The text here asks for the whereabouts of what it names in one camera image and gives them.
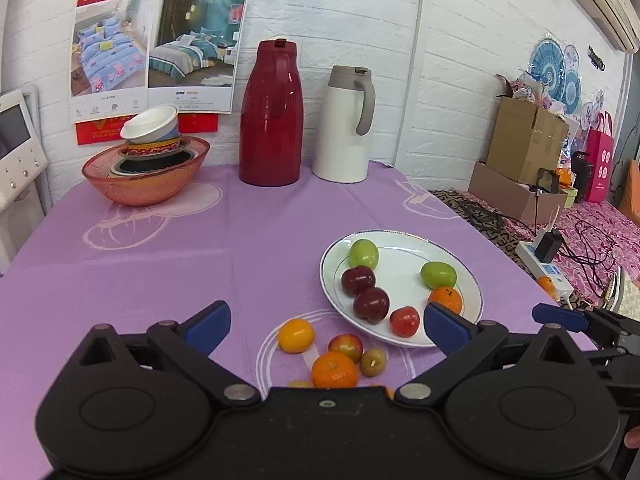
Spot red apple-like fruit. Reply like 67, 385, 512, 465
390, 306, 421, 338

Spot green oval fruit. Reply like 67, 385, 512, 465
420, 261, 458, 290

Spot dark red plum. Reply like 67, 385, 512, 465
341, 266, 375, 297
354, 287, 390, 324

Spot round green fruit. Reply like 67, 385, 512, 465
348, 238, 380, 270

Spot white power strip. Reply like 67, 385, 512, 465
515, 242, 574, 299

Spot black power adapter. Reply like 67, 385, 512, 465
534, 229, 564, 263

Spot front orange citrus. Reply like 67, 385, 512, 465
370, 385, 395, 400

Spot brownish green fruit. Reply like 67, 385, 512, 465
288, 380, 314, 389
359, 348, 388, 378

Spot small yellow orange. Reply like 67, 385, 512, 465
278, 318, 314, 354

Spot white round plate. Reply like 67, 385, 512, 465
319, 230, 484, 349

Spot leopard print cloth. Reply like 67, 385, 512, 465
432, 190, 598, 307

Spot red yellow peach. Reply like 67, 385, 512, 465
328, 334, 363, 363

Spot flat cardboard box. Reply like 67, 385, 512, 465
469, 162, 566, 226

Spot large orange mandarin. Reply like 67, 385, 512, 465
310, 352, 359, 389

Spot orange glass bowl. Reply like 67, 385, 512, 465
81, 136, 210, 207

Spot pink gift bag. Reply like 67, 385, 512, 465
586, 112, 614, 204

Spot tall cardboard box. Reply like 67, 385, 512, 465
486, 98, 568, 185

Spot stacked patterned bowls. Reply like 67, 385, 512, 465
111, 136, 196, 177

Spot red thermos jug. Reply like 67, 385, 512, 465
239, 38, 304, 186

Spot white water dispenser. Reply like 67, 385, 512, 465
0, 84, 51, 273

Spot white thermos jug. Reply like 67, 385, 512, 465
312, 65, 376, 183

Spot blue paper fan decoration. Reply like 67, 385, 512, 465
528, 38, 582, 115

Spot bedding calendar poster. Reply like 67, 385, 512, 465
70, 0, 246, 145

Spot white air conditioner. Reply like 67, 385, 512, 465
577, 0, 639, 53

